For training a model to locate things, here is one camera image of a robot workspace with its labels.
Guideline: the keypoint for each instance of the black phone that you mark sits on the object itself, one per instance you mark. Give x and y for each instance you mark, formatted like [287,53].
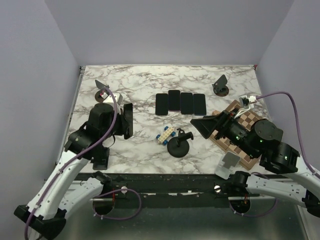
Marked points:
[186,103]
[128,120]
[161,104]

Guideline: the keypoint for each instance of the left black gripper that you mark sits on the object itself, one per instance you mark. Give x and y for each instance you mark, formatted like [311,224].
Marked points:
[124,123]

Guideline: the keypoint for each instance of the toy brick car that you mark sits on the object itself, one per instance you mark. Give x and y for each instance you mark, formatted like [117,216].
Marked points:
[163,137]

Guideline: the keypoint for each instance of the blue-edged phone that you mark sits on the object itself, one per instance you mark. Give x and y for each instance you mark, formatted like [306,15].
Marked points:
[199,104]

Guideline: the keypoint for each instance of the black folding phone stand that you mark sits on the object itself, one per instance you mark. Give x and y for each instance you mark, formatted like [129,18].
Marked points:
[100,158]

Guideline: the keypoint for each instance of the round wooden stand right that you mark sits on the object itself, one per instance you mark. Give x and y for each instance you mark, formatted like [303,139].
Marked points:
[220,87]

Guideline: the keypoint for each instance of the white plastic phone stand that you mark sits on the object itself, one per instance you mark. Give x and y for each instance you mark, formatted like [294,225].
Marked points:
[226,165]

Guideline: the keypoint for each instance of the black pole phone stand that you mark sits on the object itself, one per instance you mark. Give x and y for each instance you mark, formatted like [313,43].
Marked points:
[178,146]

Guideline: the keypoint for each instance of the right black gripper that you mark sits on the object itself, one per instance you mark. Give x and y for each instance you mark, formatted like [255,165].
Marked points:
[206,125]

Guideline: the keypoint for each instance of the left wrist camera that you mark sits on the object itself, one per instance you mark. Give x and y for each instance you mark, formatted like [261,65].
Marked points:
[107,98]

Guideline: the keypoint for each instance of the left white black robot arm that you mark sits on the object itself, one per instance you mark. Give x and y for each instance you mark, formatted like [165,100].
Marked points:
[48,211]

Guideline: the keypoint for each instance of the wooden chessboard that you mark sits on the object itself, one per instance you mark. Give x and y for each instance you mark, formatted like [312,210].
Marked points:
[246,120]

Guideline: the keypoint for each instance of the small wooden block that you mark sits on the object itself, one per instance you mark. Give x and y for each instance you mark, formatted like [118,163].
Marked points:
[215,113]

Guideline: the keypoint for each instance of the round wooden base stand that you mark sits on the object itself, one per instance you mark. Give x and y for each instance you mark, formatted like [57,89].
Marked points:
[101,88]

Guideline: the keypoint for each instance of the aluminium frame rail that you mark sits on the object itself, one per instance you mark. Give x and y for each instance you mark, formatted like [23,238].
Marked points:
[154,184]

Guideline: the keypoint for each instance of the black smartphone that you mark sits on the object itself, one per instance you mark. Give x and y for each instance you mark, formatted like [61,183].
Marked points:
[174,101]

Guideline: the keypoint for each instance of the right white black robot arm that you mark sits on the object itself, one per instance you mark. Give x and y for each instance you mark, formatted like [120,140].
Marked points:
[264,141]

